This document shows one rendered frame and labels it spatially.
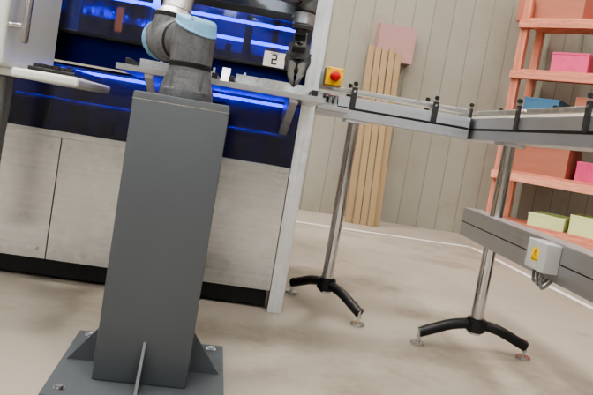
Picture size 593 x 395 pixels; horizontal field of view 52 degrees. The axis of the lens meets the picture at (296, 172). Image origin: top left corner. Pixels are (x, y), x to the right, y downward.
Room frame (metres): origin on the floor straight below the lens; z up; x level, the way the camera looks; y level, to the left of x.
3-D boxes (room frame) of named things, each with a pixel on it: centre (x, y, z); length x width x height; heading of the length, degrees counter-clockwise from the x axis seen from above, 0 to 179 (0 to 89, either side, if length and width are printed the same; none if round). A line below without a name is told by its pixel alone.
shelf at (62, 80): (2.07, 0.86, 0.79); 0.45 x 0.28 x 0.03; 5
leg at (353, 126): (2.67, -0.21, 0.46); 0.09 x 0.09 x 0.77; 5
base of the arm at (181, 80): (1.72, 0.34, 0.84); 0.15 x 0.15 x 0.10
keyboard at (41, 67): (2.08, 0.81, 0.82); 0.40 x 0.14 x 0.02; 5
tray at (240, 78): (2.31, 0.15, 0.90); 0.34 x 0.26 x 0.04; 6
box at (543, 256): (1.87, -0.79, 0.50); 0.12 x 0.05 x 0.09; 5
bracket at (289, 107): (2.30, 0.07, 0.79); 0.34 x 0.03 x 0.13; 5
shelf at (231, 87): (2.29, 0.32, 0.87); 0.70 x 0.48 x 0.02; 95
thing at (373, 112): (2.68, -0.36, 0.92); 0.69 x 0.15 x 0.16; 95
